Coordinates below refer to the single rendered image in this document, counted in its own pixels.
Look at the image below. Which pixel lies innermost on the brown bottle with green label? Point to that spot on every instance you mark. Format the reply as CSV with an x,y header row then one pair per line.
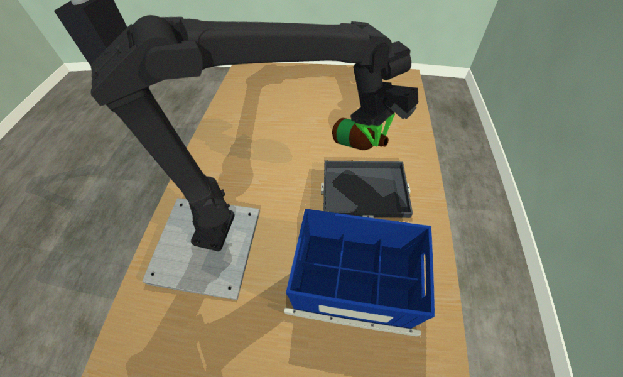
x,y
346,133

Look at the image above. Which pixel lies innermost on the blue divided crate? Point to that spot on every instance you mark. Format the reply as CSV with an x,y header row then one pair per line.
x,y
396,249

